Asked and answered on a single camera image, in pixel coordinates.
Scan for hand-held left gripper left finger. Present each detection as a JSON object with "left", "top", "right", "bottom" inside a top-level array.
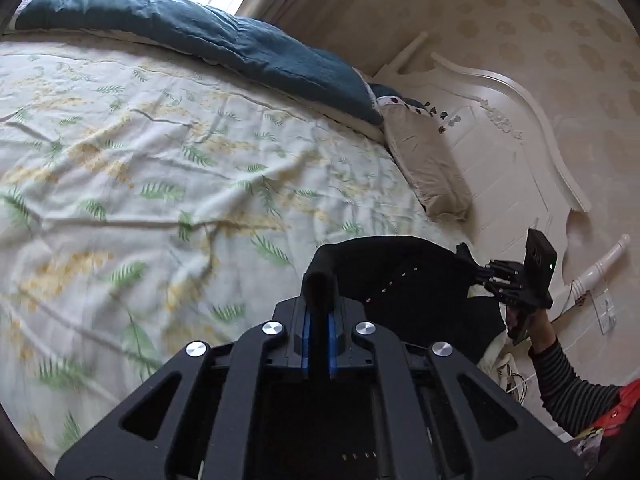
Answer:
[{"left": 54, "top": 297, "right": 312, "bottom": 480}]

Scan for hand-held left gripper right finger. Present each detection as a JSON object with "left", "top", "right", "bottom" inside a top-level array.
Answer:
[{"left": 327, "top": 297, "right": 587, "bottom": 480}]

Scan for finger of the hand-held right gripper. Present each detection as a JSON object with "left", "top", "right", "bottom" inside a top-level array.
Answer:
[
  {"left": 481, "top": 259, "right": 525, "bottom": 285},
  {"left": 482, "top": 280, "right": 526, "bottom": 307}
]

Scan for black pants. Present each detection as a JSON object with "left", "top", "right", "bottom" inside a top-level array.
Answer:
[{"left": 301, "top": 234, "right": 510, "bottom": 367}]

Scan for white power strip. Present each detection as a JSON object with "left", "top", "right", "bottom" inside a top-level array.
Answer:
[{"left": 492, "top": 352, "right": 526, "bottom": 403}]

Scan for white carved headboard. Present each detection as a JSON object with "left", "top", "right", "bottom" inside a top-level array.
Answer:
[{"left": 372, "top": 30, "right": 593, "bottom": 281}]

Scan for beige pillow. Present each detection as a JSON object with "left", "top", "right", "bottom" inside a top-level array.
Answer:
[{"left": 382, "top": 105, "right": 473, "bottom": 223}]

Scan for person's red garment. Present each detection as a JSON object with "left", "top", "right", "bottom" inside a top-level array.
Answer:
[{"left": 575, "top": 380, "right": 640, "bottom": 461}]

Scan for white dotted pillow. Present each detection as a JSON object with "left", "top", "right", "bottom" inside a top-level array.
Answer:
[{"left": 367, "top": 82, "right": 451, "bottom": 133}]

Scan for floral bed sheet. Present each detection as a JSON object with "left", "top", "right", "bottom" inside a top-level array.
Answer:
[{"left": 0, "top": 30, "right": 481, "bottom": 476}]

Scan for teal duvet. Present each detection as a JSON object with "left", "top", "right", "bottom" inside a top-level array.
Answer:
[{"left": 15, "top": 0, "right": 386, "bottom": 126}]

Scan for beige curtain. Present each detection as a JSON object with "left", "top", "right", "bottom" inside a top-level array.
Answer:
[{"left": 237, "top": 0, "right": 381, "bottom": 76}]

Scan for white bed post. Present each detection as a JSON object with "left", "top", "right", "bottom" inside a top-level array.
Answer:
[{"left": 560, "top": 234, "right": 632, "bottom": 306}]

